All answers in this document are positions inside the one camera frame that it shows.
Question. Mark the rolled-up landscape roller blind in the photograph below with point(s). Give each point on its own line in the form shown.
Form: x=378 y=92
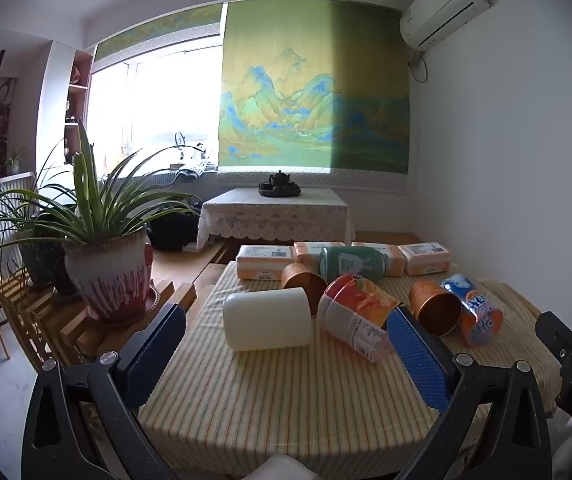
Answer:
x=156 y=32

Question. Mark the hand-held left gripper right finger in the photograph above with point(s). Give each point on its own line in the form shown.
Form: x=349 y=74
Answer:
x=418 y=360

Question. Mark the small copper cup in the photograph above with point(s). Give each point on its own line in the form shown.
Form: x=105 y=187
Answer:
x=298 y=280

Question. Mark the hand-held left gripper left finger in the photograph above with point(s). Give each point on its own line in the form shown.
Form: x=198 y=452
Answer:
x=158 y=355

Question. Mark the white cup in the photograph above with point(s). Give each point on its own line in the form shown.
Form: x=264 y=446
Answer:
x=266 y=317

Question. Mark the black bag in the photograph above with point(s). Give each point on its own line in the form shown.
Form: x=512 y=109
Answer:
x=171 y=230

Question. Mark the wooden plant stand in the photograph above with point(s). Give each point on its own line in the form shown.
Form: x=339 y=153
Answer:
x=51 y=320

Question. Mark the low table with lace cloth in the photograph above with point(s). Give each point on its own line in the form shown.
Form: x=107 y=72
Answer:
x=276 y=215

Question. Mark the green cup with rabbit print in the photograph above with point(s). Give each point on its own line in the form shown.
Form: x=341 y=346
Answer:
x=355 y=262

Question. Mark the plant in pink white pot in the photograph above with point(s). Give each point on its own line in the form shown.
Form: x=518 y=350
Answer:
x=108 y=270

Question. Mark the orange tissue pack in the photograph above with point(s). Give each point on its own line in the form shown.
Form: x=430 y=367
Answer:
x=425 y=257
x=263 y=260
x=311 y=252
x=393 y=257

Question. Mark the grey cloth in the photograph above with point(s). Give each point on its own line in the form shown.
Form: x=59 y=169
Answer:
x=191 y=172

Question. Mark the wall shelf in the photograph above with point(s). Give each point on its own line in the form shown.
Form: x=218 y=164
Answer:
x=77 y=105

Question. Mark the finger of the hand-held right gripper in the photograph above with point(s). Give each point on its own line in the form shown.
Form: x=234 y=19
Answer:
x=558 y=332

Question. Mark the red orange printed cup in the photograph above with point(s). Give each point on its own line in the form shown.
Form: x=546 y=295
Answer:
x=350 y=310

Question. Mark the white bag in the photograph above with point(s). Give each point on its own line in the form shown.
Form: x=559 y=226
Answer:
x=565 y=450

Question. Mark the large copper cup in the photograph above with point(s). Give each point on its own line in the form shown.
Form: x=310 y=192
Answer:
x=430 y=305

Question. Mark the plant in dark pot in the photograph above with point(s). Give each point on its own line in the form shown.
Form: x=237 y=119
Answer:
x=41 y=260

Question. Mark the black teapot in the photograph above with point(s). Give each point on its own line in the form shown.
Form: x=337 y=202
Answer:
x=280 y=179

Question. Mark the landscape painting roller blind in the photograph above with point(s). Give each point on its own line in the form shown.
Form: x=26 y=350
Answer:
x=291 y=85

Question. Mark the white air conditioner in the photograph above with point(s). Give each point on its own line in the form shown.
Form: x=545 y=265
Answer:
x=440 y=7

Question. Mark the yellow striped tablecloth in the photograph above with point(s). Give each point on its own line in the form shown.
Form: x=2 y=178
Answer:
x=266 y=400

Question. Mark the blue orange printed cup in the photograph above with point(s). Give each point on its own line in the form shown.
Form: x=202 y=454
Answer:
x=475 y=312

